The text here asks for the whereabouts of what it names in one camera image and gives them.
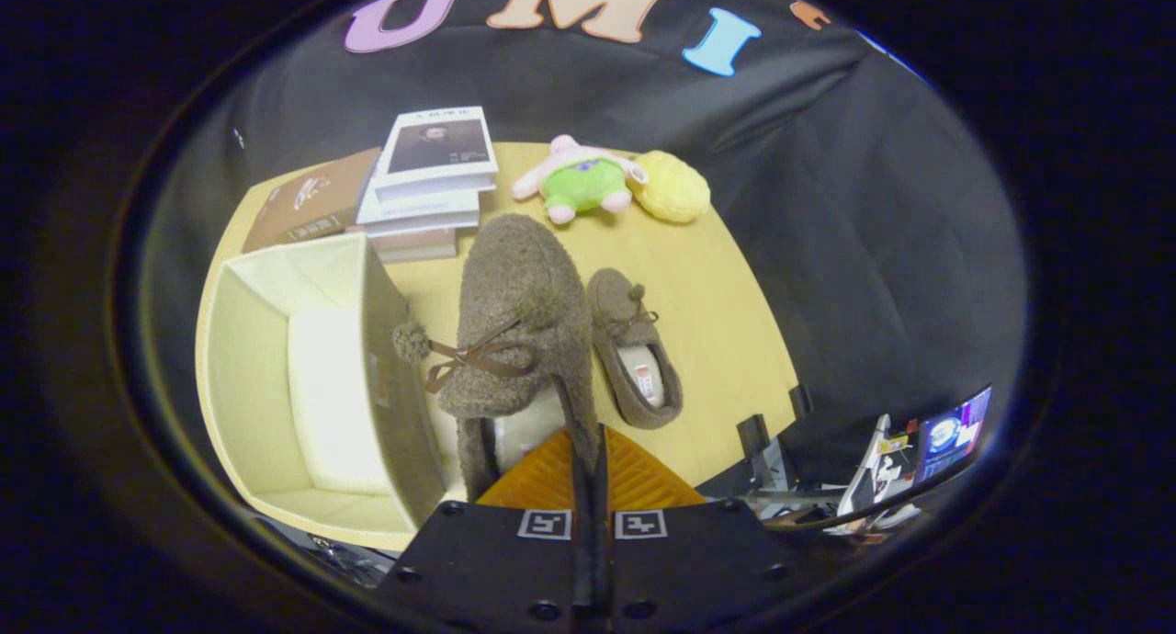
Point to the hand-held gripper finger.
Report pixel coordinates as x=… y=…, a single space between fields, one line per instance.
x=602 y=524
x=581 y=524

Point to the brown fuzzy slipper shoe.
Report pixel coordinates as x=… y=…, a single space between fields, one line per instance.
x=519 y=276
x=611 y=303

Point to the grey fabric storage box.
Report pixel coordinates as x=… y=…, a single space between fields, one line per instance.
x=257 y=386

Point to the white paper clutter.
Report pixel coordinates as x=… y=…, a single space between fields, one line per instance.
x=873 y=478

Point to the pinkish beige book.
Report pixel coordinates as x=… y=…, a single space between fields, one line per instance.
x=418 y=246

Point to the green and pink plush toy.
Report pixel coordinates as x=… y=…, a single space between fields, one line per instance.
x=583 y=184

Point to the yellow round plush toy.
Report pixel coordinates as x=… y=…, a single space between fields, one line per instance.
x=675 y=188

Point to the plain white book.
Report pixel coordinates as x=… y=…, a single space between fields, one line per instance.
x=418 y=216

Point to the computer monitor screen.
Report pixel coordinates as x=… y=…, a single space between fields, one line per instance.
x=951 y=436

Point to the white book with portrait cover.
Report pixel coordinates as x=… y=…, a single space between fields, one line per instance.
x=436 y=152

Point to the black backdrop cloth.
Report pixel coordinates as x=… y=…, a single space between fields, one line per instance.
x=873 y=202

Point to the brown cover book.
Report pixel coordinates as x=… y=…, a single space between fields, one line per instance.
x=312 y=198

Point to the black upright post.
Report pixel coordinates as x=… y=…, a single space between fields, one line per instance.
x=753 y=436
x=800 y=401

